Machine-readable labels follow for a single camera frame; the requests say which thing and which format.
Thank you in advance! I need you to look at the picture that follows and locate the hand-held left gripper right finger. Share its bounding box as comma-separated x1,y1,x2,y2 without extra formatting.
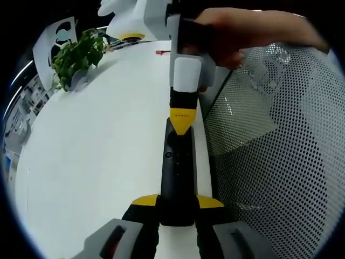
195,195,280,259

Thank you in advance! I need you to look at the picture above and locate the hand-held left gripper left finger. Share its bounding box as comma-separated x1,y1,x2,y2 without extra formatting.
71,193,162,259

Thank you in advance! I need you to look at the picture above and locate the white square pillar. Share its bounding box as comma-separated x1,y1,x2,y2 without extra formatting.
32,15,79,88

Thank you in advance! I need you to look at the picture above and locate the green potted plant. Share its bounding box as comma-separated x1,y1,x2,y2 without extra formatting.
50,28,107,92

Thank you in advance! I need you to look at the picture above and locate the grey mesh office chair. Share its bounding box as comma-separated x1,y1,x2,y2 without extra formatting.
201,42,344,259

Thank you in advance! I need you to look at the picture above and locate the person's right hand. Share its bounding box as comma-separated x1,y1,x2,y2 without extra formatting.
196,8,245,69

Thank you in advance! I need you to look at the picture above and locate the black remote control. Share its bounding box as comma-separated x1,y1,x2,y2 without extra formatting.
160,117,199,227

